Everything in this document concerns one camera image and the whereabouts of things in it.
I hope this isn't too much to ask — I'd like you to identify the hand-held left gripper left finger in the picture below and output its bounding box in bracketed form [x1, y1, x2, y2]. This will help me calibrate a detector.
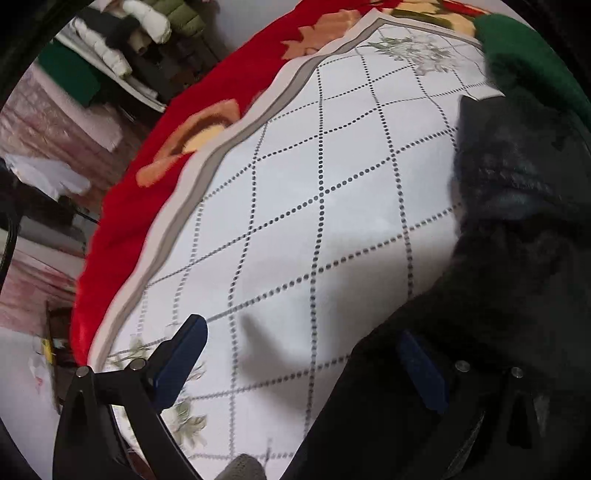
[52, 314, 209, 480]

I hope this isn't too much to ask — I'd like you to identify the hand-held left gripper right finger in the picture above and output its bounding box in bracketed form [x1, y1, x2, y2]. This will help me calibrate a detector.
[396, 329, 557, 480]

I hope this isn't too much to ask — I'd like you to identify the black fleece garment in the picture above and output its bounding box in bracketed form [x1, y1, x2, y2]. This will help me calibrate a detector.
[281, 95, 591, 480]

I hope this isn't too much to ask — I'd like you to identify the grey knit item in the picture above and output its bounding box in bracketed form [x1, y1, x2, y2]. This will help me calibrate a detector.
[215, 453, 267, 480]

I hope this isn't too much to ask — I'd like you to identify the red floral blanket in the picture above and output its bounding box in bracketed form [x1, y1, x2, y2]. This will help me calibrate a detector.
[69, 0, 490, 366]

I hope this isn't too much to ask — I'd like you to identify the white dotted grid bed sheet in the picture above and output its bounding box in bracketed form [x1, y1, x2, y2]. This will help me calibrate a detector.
[88, 11, 509, 480]

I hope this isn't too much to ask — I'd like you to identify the white crumpled cloth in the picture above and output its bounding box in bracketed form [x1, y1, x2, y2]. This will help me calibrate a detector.
[4, 154, 92, 200]

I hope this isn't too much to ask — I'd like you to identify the green folded cloth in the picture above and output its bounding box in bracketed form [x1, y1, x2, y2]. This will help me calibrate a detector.
[37, 39, 101, 108]

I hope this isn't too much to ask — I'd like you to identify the white puffer jacket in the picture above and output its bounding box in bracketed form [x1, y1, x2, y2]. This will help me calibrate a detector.
[69, 0, 172, 78]

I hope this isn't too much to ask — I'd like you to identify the green knit garment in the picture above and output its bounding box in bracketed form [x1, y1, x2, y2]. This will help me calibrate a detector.
[473, 14, 591, 126]

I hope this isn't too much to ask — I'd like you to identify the olive green puffer jacket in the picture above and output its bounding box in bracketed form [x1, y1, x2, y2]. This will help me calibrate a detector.
[151, 0, 209, 38]

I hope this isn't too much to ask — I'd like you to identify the black cable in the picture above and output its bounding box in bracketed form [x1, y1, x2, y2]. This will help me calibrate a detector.
[0, 210, 20, 296]

